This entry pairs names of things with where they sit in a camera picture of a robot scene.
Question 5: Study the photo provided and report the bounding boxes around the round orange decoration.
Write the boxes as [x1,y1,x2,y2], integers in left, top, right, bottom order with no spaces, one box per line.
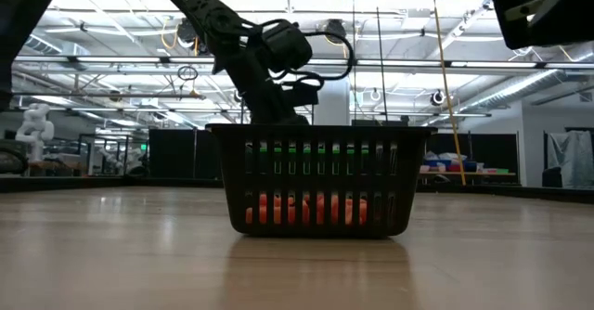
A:
[244,192,269,226]

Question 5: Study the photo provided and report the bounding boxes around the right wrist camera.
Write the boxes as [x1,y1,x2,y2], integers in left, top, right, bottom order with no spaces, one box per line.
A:
[490,0,594,51]

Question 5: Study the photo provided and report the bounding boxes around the long ceiling light bar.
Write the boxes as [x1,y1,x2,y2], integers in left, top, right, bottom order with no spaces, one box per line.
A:
[13,55,594,71]

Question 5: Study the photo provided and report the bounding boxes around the black framed glass enclosure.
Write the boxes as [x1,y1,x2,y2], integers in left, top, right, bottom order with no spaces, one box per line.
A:
[77,133,150,177]

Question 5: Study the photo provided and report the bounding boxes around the white plastic bags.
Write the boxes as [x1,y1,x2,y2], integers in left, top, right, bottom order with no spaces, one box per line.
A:
[424,150,468,162]

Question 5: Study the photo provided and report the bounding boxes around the black chair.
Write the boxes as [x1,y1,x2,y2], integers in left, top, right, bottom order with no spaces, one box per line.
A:
[541,165,563,189]

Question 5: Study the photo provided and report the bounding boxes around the black hanging cable loop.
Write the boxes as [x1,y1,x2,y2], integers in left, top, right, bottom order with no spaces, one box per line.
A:
[176,65,200,83]

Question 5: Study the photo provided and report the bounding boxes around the wooden side table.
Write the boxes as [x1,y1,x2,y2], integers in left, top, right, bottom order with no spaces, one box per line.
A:
[420,171,517,186]

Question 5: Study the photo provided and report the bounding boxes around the black curved cable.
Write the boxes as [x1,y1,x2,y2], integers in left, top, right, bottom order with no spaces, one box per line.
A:
[0,147,30,176]

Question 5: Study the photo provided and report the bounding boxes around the white round column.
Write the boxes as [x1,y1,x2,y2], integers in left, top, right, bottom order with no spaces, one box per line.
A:
[314,75,351,126]

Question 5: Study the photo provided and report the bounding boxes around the black partition panel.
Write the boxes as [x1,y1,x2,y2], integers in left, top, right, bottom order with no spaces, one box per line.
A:
[148,128,225,181]

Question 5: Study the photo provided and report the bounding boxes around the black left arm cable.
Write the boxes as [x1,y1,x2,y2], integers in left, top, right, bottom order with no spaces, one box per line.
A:
[250,18,355,93]

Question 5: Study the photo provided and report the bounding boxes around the grey horizontal pipe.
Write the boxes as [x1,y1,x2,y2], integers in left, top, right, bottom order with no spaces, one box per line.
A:
[11,91,208,100]

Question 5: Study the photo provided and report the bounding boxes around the black table edge frame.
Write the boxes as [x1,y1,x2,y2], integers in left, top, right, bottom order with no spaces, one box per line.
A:
[0,174,594,203]

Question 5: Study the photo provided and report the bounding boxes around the grey cloth cover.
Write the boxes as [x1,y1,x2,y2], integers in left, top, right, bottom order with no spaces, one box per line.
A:
[547,131,594,189]

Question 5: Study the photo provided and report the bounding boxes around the black plastic slotted basket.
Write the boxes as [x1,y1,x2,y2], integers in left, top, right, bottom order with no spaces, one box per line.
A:
[205,123,440,239]

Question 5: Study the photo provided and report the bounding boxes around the long orange bone decoration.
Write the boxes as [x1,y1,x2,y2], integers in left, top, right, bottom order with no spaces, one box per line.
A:
[273,192,329,226]

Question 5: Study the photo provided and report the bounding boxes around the yellow hanging strap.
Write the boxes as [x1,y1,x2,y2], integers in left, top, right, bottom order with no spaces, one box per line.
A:
[430,0,468,187]

